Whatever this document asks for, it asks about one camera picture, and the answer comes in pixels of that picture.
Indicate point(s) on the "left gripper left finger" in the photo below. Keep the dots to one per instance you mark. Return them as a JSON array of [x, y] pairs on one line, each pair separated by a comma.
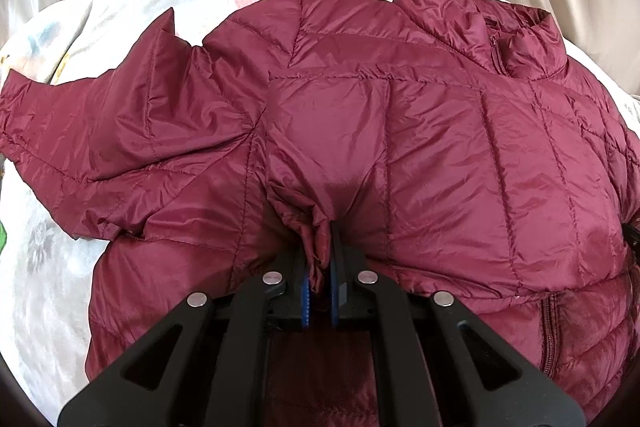
[[204, 363]]

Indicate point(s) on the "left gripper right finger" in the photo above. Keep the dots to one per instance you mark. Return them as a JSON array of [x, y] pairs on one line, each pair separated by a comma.
[[435, 362]]

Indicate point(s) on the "maroon quilted puffer jacket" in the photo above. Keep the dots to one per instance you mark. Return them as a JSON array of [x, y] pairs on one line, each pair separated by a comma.
[[454, 142]]

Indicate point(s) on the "green fabric pouch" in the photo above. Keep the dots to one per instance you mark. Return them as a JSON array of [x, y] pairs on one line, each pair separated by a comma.
[[3, 237]]

